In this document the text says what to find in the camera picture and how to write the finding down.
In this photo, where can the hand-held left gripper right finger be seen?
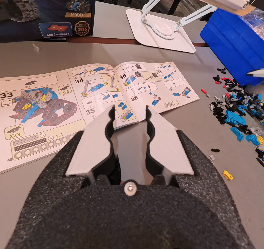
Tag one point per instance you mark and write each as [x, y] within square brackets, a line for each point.
[171, 150]

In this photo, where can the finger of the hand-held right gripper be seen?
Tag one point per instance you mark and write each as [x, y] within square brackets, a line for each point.
[256, 73]

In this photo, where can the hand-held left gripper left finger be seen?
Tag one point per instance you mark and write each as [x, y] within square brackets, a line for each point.
[90, 150]

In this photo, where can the pile of building block pieces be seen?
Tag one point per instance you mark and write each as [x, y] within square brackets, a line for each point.
[235, 117]

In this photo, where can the grey desk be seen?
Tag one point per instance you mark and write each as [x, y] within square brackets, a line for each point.
[185, 129]

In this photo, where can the blue plastic bin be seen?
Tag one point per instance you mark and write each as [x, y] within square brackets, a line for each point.
[231, 47]

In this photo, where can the small grey block piece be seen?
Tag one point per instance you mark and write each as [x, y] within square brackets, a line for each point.
[211, 157]

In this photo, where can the black pin piece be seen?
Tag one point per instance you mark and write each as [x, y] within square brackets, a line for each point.
[215, 150]

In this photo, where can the red pin piece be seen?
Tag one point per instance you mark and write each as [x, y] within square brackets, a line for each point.
[203, 90]

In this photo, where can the instruction booklet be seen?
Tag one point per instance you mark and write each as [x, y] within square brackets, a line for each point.
[61, 100]

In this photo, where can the small yellow connector piece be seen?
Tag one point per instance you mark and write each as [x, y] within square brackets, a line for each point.
[227, 174]

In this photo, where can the white laptop stand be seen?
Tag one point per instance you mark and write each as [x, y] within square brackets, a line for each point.
[160, 32]

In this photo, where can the small clear plastic scrap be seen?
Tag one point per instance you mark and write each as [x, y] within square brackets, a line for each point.
[36, 47]

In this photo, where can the toy set product box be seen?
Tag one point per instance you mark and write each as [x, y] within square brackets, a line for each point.
[51, 9]

